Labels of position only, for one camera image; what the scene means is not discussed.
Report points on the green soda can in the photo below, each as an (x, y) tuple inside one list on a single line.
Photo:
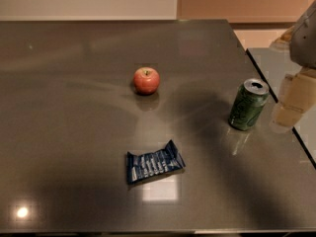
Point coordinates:
[(250, 100)]

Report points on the grey side table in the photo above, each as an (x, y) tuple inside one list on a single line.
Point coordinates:
[(277, 69)]

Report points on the red apple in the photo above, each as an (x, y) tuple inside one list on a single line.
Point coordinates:
[(146, 80)]

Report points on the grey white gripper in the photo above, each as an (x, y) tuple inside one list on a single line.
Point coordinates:
[(304, 39)]

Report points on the blue snack wrapper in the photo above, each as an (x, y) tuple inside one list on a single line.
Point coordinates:
[(149, 165)]

